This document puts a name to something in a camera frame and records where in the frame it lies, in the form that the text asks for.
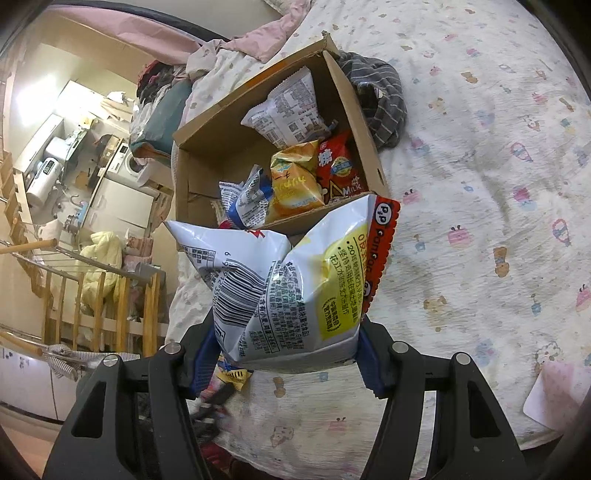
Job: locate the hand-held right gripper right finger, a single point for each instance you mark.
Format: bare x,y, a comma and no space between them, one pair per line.
371,364

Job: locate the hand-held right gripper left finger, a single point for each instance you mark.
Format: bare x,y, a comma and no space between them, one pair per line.
203,369

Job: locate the yellow orange snack packet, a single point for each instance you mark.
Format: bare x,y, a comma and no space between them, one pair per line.
235,378

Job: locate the white chips bag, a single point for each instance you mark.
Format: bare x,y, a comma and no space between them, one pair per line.
286,295

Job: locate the light blue white packet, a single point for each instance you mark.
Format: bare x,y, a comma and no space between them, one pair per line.
244,198

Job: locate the yellow snack bag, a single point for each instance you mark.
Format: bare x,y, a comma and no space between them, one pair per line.
295,184

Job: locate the red candy bag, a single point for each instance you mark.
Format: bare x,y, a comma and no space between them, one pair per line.
339,166

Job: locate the cardboard box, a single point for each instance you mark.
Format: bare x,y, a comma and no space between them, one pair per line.
364,152

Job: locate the white grey printed packet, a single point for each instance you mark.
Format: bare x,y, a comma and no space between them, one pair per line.
286,106

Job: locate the wooden railing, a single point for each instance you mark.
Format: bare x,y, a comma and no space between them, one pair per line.
92,314

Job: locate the grey striped towel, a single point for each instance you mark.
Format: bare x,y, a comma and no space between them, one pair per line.
69,362

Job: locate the yellow quilt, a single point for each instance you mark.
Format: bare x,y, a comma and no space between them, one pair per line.
101,258

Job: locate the white floor cabinet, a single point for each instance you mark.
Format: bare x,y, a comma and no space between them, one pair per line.
120,203

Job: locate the pink bed sheet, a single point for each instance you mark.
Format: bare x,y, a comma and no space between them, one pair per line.
558,392

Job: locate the white plastic basin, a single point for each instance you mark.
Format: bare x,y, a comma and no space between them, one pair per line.
145,173

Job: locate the white washing machine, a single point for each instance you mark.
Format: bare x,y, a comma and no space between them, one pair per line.
134,164

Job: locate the white water heater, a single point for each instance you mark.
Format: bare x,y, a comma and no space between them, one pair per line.
41,184

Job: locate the teal cushion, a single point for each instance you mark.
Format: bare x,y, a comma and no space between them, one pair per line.
161,120

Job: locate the dark striped cloth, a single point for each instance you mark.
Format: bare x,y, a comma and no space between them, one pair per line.
383,101

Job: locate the pile of clothes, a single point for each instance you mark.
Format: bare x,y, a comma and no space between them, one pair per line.
157,78

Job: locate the pink blanket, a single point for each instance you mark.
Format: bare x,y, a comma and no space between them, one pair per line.
272,37

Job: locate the pink curtain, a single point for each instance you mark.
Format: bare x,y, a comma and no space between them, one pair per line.
138,27

